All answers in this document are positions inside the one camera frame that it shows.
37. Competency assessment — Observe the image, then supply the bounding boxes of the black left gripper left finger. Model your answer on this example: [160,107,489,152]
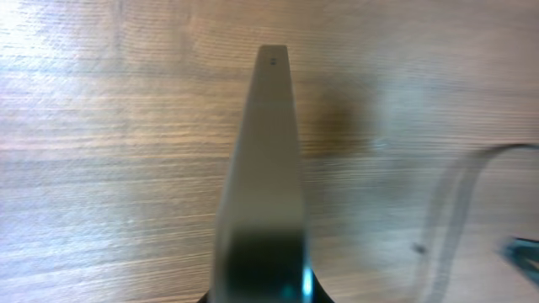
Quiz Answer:
[196,292,210,303]

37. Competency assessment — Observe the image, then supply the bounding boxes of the Galaxy smartphone blue screen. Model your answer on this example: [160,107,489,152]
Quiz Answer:
[209,45,314,302]

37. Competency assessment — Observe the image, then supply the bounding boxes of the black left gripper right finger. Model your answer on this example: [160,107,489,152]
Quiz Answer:
[312,274,334,303]

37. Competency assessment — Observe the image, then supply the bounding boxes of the black USB charging cable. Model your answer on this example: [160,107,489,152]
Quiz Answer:
[412,142,539,303]

